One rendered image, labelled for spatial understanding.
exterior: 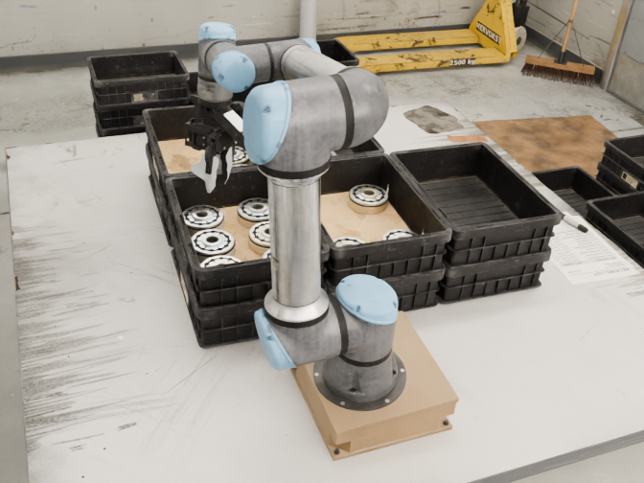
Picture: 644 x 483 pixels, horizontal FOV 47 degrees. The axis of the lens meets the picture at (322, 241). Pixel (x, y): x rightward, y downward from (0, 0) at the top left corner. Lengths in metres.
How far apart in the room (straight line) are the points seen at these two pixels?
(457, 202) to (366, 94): 0.95
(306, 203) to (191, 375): 0.61
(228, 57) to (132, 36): 3.60
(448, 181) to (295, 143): 1.08
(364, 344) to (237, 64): 0.58
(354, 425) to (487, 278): 0.62
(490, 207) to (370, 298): 0.77
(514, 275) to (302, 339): 0.77
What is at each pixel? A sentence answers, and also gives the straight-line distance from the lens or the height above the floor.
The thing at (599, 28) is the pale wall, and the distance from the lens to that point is 5.43.
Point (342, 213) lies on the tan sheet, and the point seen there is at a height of 0.83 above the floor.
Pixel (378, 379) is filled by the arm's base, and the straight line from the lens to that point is 1.46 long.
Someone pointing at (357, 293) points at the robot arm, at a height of 1.02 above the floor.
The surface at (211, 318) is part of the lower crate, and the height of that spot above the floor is 0.80.
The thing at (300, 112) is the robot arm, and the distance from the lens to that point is 1.10.
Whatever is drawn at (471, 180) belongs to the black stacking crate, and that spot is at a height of 0.83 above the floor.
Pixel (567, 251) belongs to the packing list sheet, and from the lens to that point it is 2.19.
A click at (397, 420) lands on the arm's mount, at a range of 1.49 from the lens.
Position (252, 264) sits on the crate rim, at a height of 0.93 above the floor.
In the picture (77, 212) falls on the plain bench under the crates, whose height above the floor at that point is 0.70.
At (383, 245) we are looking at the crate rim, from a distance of 1.66.
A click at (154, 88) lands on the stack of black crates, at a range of 3.34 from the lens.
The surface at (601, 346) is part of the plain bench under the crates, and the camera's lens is 1.90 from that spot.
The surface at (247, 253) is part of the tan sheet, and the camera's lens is 1.77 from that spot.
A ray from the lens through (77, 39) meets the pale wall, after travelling 5.02.
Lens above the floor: 1.87
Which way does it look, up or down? 35 degrees down
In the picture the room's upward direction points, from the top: 4 degrees clockwise
